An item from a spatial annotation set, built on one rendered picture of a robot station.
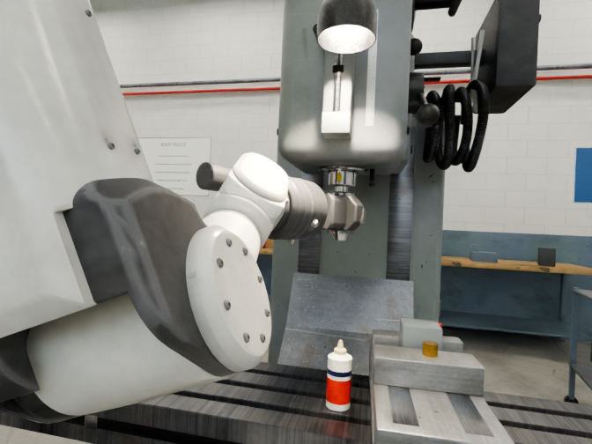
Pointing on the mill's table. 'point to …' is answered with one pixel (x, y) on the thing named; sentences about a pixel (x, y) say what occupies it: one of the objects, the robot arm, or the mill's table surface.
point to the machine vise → (429, 409)
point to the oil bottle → (338, 379)
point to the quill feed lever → (429, 114)
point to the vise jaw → (427, 370)
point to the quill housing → (388, 135)
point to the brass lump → (430, 349)
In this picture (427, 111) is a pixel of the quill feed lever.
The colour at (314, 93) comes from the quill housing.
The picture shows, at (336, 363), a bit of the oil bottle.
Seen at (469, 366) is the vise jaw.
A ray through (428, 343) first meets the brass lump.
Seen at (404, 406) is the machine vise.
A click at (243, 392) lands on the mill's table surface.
